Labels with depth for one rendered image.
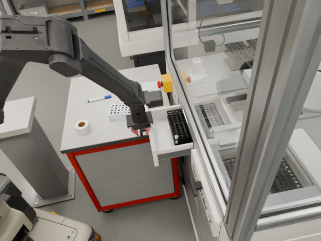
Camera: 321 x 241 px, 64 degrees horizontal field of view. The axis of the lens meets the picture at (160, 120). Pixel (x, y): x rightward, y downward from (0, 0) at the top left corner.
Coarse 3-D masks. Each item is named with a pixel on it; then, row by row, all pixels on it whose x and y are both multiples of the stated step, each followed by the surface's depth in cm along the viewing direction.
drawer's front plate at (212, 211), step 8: (192, 152) 95; (192, 160) 98; (192, 168) 102; (200, 168) 89; (200, 176) 87; (200, 192) 93; (208, 192) 83; (208, 200) 81; (208, 208) 82; (216, 208) 79; (208, 216) 85; (216, 216) 77; (216, 224) 76; (216, 232) 80
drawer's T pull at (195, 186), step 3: (189, 177) 89; (192, 177) 89; (189, 180) 89; (192, 180) 88; (192, 183) 87; (195, 183) 87; (198, 183) 87; (192, 186) 86; (195, 186) 86; (198, 186) 86; (201, 186) 86; (192, 189) 86; (195, 189) 86; (198, 189) 86; (195, 192) 85; (195, 195) 84
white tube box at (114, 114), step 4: (112, 104) 139; (116, 104) 139; (120, 104) 139; (124, 104) 138; (116, 108) 138; (120, 108) 136; (124, 108) 136; (128, 108) 136; (108, 112) 135; (112, 112) 134; (116, 112) 134; (120, 112) 134; (128, 112) 135; (108, 116) 134; (112, 116) 134; (116, 116) 134; (120, 116) 134; (124, 116) 134
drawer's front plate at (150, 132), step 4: (152, 132) 104; (152, 136) 102; (152, 140) 101; (152, 144) 99; (152, 148) 98; (152, 152) 98; (156, 152) 98; (156, 156) 100; (156, 160) 102; (156, 164) 104
